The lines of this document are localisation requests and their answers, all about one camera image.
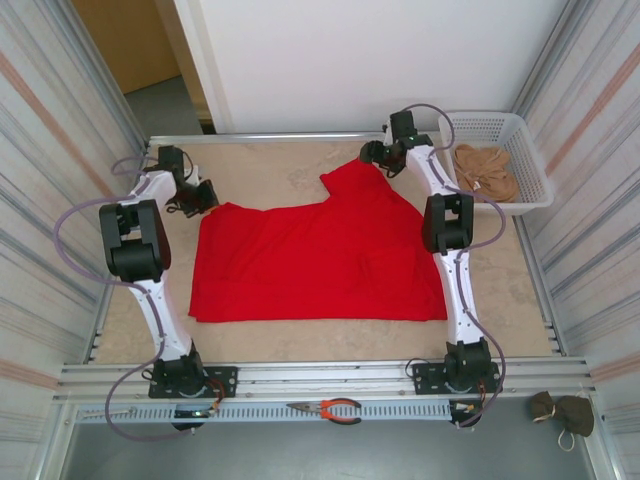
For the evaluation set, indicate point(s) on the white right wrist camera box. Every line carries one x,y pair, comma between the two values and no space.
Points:
387,132

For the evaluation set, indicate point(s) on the red t-shirt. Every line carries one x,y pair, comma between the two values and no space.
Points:
310,265

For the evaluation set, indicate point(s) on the small circuit board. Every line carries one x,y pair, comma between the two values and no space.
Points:
195,413
465,407

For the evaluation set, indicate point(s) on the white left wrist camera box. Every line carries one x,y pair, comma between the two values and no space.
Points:
190,175

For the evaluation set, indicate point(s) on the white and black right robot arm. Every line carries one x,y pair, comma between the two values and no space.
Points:
460,290

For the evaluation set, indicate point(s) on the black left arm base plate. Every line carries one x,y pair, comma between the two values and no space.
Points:
225,380

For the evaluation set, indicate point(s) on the aluminium frame post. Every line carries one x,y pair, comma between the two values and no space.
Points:
106,75
540,75

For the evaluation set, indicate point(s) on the wooden door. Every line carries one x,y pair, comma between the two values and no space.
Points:
125,40

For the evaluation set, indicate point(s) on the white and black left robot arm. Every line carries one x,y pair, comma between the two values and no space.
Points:
160,310

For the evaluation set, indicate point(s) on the tan crumpled garment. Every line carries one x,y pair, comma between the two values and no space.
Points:
490,175

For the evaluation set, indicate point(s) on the white plastic basket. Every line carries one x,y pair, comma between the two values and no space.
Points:
530,140

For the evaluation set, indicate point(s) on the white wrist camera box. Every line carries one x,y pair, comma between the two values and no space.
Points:
190,175
387,132

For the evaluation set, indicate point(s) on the thin aluminium table edge bar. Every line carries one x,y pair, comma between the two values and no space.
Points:
300,136

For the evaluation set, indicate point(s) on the wide aluminium mounting rail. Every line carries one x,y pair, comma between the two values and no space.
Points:
325,375

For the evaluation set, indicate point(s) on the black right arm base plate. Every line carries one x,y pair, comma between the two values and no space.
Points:
425,377

